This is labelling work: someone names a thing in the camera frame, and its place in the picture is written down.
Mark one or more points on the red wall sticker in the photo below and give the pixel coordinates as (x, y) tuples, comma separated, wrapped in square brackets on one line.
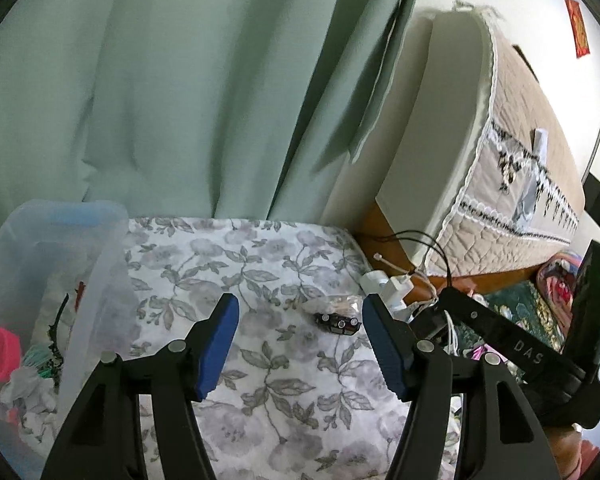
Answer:
[(578, 28)]

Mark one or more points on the green curtain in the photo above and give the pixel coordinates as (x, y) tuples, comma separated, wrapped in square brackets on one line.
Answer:
[(191, 108)]

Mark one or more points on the black rhinestone headband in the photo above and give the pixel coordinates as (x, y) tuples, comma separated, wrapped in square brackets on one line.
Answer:
[(57, 360)]

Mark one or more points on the dark green floral blanket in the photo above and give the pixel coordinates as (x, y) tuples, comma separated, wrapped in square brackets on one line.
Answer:
[(522, 304)]

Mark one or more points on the teal hair clip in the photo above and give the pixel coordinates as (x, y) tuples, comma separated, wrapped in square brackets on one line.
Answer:
[(40, 357)]

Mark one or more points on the white power strip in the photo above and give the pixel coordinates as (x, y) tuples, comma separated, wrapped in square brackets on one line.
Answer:
[(393, 290)]

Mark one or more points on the clear plastic storage box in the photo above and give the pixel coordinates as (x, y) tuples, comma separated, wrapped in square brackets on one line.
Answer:
[(46, 249)]

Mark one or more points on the beige quilted mattress cover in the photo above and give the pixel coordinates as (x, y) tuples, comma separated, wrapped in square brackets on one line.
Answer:
[(466, 162)]

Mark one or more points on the black rhinestone hair clip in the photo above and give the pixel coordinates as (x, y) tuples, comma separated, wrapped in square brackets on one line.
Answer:
[(337, 324)]

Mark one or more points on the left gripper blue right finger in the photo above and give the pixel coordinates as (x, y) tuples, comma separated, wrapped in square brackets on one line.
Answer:
[(376, 321)]

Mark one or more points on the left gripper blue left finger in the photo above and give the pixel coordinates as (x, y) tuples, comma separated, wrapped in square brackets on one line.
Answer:
[(217, 334)]

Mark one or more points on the floral white quilt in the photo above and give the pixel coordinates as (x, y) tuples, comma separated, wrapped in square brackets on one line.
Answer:
[(292, 402)]

